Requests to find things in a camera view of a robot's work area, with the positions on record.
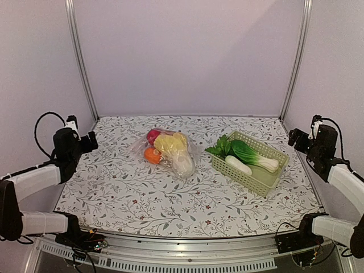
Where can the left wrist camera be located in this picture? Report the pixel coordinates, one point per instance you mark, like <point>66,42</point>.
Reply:
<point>71,122</point>

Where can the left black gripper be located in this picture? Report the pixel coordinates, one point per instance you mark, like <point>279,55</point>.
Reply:
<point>88,147</point>

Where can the clear zip top bag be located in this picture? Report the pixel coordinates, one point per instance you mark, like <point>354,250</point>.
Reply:
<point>139,146</point>

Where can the green white bok choy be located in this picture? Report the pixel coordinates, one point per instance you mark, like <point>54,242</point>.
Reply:
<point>242,152</point>

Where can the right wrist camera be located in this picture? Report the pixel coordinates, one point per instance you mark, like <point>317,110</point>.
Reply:
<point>316,123</point>

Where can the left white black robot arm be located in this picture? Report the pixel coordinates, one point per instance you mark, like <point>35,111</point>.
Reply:
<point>69,147</point>

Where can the right aluminium frame post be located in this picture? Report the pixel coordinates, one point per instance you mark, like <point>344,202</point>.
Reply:
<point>303,33</point>

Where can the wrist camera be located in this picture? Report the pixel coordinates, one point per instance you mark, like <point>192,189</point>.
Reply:
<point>71,122</point>
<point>316,123</point>

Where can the beige perforated plastic basket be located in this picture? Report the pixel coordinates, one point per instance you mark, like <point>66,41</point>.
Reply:
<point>261,181</point>

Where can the aluminium frame post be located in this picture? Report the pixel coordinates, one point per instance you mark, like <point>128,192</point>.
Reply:
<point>303,33</point>
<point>75,38</point>

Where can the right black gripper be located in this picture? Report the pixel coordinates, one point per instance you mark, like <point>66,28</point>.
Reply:
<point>293,139</point>

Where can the orange fruit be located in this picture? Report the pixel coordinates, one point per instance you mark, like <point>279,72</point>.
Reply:
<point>152,155</point>

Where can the yellow napa cabbage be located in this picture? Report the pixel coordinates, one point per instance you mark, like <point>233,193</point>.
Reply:
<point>174,147</point>

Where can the red bell pepper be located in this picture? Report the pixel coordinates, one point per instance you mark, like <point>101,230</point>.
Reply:
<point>152,135</point>

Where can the white radish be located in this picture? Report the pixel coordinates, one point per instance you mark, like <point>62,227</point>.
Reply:
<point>234,162</point>

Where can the floral tablecloth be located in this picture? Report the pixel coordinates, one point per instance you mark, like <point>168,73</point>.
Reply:
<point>114,190</point>

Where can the aluminium front rail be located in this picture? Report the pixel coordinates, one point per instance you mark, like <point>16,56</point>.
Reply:
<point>137,253</point>

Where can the left aluminium frame post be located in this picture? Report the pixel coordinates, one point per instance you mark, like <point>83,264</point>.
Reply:
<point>75,38</point>

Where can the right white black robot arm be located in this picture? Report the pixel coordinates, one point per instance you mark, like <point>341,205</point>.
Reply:
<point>319,146</point>

